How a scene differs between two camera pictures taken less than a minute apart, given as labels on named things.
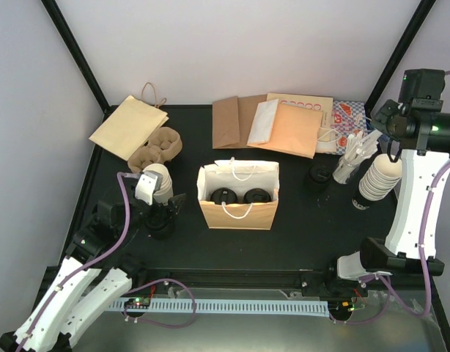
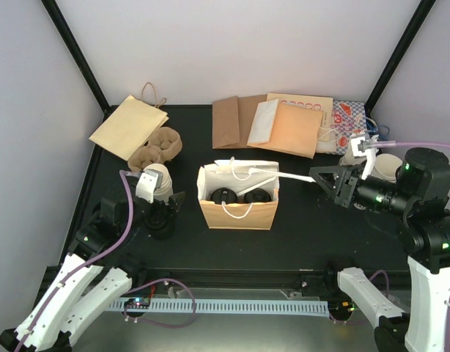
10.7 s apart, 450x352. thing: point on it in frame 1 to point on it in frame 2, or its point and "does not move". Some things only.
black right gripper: [380, 121] to [345, 186]
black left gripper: [171, 209] does not move
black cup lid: [256, 195] does not move
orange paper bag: [241, 176] does not move
